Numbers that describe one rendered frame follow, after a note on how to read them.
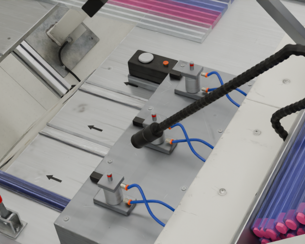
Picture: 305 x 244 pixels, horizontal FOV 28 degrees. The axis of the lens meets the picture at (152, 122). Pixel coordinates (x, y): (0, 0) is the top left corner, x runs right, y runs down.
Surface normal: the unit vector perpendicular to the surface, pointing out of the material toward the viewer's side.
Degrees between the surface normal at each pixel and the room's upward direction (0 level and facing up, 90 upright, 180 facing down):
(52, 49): 0
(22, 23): 42
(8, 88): 0
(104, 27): 0
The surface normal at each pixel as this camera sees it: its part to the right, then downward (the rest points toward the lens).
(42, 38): 0.52, -0.33
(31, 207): -0.09, -0.70
